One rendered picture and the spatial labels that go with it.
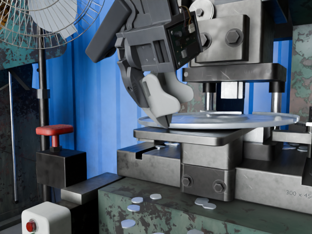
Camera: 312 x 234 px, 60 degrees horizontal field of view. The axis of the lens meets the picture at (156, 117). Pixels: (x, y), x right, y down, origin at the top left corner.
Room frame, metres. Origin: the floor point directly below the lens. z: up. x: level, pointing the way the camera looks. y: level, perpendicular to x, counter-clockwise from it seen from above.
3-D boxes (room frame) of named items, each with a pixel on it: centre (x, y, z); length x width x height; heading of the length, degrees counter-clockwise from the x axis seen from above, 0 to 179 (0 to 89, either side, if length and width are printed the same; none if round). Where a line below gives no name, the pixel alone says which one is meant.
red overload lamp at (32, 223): (0.44, 0.21, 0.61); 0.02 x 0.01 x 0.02; 58
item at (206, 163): (0.47, -0.09, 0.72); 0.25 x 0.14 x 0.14; 148
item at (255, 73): (0.62, -0.18, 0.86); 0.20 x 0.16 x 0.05; 58
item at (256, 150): (0.62, -0.18, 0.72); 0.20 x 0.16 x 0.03; 58
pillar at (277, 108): (0.63, -0.28, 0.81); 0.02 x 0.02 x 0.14
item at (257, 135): (0.61, -0.17, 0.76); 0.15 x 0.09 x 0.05; 58
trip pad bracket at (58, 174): (0.59, 0.21, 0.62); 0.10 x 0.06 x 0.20; 58
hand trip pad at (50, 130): (0.60, 0.22, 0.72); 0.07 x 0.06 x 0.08; 148
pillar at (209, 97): (0.71, -0.14, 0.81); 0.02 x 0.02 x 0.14
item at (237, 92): (0.61, -0.17, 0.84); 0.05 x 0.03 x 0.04; 58
